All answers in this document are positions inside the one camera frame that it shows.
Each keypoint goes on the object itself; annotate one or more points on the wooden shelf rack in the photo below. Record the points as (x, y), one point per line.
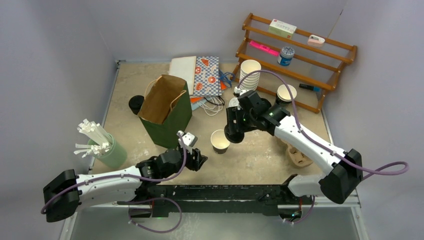
(299, 60)

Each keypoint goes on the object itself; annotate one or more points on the blue checkered bakery bag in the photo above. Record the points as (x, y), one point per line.
(206, 77)

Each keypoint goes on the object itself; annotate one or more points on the orange paper bag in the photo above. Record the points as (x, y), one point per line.
(196, 99)

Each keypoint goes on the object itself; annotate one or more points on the wrapped white straws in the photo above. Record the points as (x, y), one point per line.
(101, 142)

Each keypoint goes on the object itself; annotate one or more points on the green paper bag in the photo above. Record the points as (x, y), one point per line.
(166, 110)

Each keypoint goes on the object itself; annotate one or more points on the dark takeout coffee cup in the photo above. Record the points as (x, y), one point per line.
(219, 142)

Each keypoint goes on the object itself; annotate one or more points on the pink highlighter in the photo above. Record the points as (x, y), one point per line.
(264, 48)

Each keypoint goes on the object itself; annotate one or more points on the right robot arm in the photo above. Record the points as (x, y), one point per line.
(338, 178)

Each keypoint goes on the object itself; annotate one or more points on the green straw holder cup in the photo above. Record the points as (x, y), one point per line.
(114, 156)

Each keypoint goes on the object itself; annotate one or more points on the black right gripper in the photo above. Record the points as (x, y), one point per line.
(233, 114)

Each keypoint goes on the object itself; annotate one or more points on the pink white small case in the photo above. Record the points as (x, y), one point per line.
(316, 41)

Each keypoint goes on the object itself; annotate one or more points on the white green box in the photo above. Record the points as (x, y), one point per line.
(282, 29)

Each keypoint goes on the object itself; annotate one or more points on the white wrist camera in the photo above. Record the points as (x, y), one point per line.
(238, 91)
(187, 140)

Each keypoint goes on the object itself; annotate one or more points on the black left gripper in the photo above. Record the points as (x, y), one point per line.
(195, 163)

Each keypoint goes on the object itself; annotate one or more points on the blue lidded jar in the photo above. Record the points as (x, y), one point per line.
(285, 56)

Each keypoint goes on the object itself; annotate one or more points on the white lid stack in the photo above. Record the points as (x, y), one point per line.
(234, 102)

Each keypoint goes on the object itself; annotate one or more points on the stack of white paper cups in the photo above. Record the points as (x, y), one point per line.
(249, 74)

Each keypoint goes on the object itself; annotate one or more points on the single black coffee lid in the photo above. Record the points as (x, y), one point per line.
(234, 138)

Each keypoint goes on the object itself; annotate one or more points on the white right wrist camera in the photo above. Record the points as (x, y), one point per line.
(238, 91)

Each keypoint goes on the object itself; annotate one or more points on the dark blue marker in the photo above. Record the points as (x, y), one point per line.
(309, 87)

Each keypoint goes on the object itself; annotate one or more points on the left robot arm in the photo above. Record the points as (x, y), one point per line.
(69, 192)

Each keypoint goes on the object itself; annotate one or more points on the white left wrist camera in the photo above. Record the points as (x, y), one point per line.
(187, 140)

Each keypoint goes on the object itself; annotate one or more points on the dark printed coffee cup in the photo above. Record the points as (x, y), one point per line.
(284, 95)

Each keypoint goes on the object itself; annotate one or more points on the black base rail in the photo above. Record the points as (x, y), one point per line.
(265, 199)

